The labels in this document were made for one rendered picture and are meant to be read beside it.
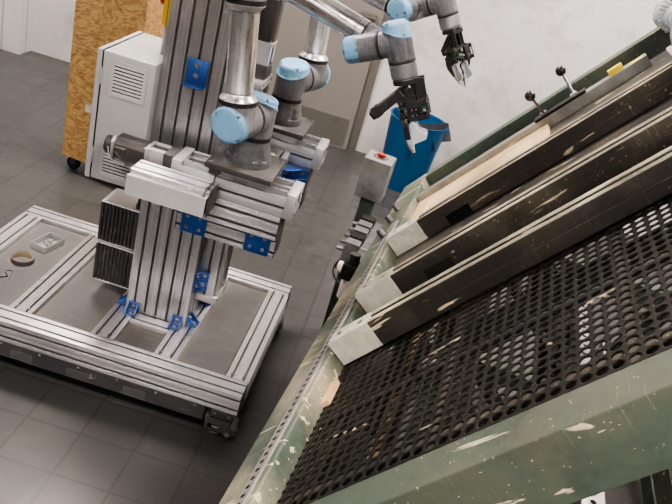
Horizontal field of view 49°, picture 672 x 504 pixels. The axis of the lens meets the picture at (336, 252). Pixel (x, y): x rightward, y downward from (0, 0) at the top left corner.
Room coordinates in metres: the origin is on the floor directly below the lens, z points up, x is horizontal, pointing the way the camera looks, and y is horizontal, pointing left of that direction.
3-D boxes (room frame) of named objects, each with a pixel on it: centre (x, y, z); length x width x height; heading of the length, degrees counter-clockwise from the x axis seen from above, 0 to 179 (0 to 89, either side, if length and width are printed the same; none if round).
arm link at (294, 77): (2.78, 0.35, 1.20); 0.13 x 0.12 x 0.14; 157
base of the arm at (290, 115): (2.78, 0.35, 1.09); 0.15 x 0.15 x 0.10
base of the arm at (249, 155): (2.28, 0.36, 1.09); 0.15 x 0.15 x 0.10
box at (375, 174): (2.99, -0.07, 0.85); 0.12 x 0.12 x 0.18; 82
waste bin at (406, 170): (5.18, -0.33, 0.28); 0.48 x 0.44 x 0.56; 88
